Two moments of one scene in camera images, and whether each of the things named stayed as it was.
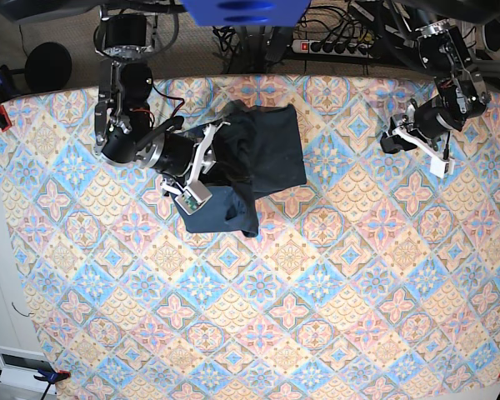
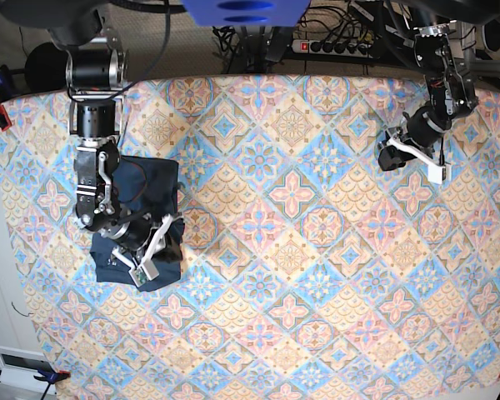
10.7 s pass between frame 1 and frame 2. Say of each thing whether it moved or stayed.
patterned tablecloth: stayed
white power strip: stayed
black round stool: stayed
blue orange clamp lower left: stayed
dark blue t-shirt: moved
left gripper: moved
